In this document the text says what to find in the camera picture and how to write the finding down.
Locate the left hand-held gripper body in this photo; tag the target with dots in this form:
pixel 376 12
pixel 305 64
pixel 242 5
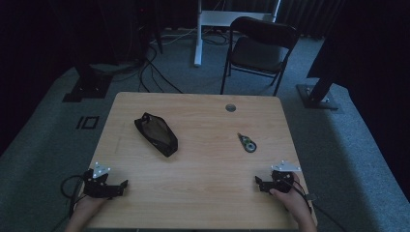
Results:
pixel 96 187

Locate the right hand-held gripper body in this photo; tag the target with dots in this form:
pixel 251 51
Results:
pixel 282 180

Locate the green correction tape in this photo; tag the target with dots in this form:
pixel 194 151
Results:
pixel 248 144

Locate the black mesh pencil case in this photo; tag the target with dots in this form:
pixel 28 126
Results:
pixel 157 135

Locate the person's left hand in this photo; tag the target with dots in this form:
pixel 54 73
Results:
pixel 88 208

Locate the person's right hand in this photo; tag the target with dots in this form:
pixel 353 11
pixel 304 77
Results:
pixel 295 201

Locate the grey table grommet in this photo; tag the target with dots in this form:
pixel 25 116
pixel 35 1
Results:
pixel 230 108

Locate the black stand with base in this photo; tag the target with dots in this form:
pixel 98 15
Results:
pixel 90 85
pixel 317 96

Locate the black folding chair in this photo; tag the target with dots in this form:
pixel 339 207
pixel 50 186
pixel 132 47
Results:
pixel 257 54

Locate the dark curtain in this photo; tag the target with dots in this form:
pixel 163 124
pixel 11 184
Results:
pixel 309 16

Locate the white desk frame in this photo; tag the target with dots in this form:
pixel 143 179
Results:
pixel 222 17

